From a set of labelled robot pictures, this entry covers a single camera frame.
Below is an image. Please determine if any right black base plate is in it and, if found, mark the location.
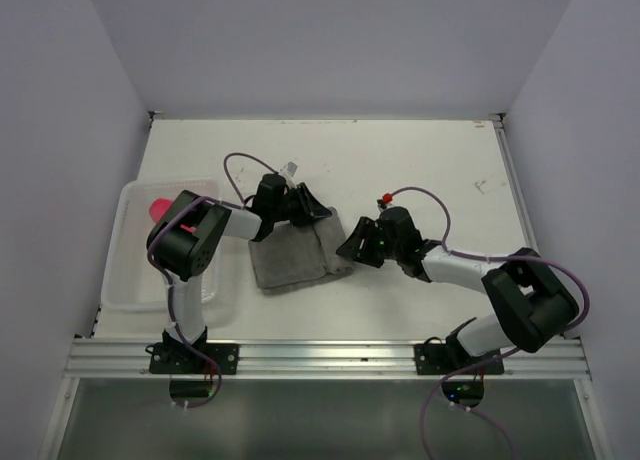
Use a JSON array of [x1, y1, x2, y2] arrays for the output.
[[412, 337, 505, 375]]

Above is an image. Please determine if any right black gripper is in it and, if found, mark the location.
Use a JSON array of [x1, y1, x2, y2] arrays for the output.
[[336, 217, 402, 269]]

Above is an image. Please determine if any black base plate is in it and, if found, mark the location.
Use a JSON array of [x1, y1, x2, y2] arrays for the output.
[[145, 341, 239, 375], [412, 337, 505, 375]]

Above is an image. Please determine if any aluminium mounting rail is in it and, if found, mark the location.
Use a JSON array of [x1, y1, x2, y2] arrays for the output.
[[63, 338, 590, 380]]

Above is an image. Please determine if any clear plastic basket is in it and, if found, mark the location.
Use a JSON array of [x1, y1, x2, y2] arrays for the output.
[[101, 177, 219, 313]]

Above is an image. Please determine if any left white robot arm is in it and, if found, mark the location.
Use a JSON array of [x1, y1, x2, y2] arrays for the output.
[[147, 173, 342, 374]]

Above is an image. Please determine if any grey towel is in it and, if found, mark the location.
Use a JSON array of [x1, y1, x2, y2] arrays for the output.
[[249, 209, 354, 295]]

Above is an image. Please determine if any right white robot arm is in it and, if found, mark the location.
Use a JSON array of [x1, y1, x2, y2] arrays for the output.
[[336, 207, 579, 373]]

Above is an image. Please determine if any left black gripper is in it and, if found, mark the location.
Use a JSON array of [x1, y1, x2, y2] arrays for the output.
[[271, 182, 330, 227]]

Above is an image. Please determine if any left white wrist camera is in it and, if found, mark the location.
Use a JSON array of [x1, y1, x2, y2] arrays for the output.
[[279, 162, 298, 180]]

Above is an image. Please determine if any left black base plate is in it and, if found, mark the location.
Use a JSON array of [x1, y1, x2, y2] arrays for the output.
[[145, 341, 239, 375]]

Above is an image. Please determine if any pink towel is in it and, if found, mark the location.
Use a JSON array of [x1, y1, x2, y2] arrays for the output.
[[148, 198, 173, 224]]

